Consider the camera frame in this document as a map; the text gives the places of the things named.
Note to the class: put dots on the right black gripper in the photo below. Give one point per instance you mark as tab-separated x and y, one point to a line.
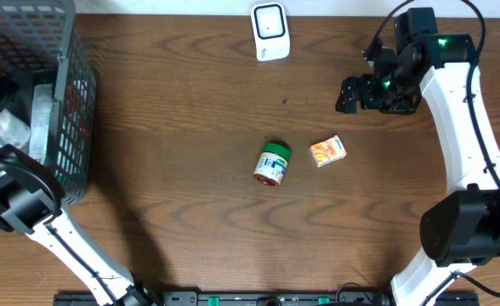
368	98

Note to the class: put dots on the white cylindrical container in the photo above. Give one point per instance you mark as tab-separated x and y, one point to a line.
13	130

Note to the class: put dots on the orange Kleenex tissue pack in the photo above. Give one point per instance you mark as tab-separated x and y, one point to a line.
327	151

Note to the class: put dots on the green 3M gloves package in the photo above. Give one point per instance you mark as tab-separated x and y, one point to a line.
41	119

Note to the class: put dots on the green-lid seasoning jar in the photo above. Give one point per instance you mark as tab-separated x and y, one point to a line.
272	164

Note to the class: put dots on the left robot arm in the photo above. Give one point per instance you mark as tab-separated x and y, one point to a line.
31	205

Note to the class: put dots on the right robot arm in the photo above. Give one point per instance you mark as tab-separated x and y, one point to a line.
461	232

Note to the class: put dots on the white barcode scanner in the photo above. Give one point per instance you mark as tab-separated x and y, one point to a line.
270	31

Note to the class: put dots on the grey plastic mesh basket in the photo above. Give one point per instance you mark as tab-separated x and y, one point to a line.
39	44

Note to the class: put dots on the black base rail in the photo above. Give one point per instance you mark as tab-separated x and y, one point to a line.
262	299

